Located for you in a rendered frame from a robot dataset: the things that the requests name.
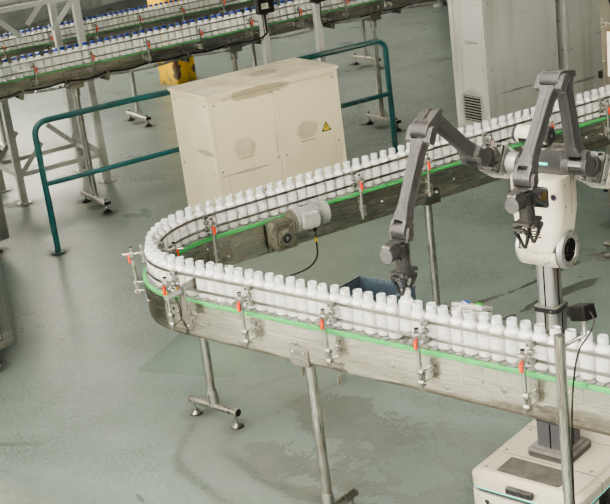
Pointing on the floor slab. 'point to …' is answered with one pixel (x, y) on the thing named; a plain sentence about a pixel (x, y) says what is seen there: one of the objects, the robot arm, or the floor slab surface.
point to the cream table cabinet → (257, 127)
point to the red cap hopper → (64, 95)
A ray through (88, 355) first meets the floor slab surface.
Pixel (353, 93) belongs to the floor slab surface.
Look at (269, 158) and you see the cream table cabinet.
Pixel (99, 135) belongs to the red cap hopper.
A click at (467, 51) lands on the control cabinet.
